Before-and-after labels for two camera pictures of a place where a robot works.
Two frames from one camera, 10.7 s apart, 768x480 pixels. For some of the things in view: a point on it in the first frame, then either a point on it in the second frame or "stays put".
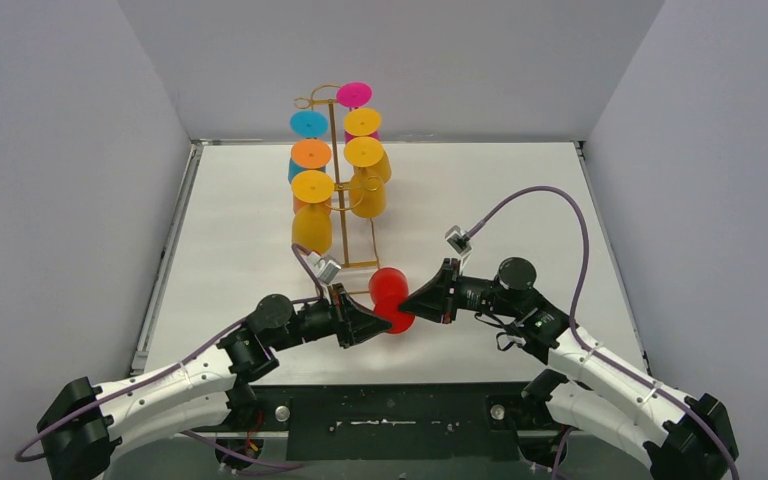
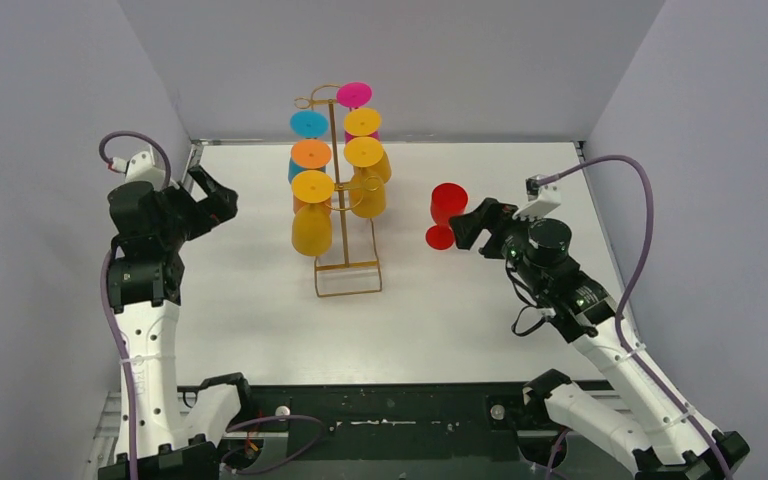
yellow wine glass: (361, 121) stays put
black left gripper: (341, 315) -> (200, 206)
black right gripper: (435, 299) -> (490, 214)
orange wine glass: (311, 154) stays put
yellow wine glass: (312, 217) stays put
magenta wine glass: (355, 95) stays put
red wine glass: (388, 288) -> (448, 199)
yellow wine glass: (366, 193) stays put
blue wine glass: (309, 124) stays put
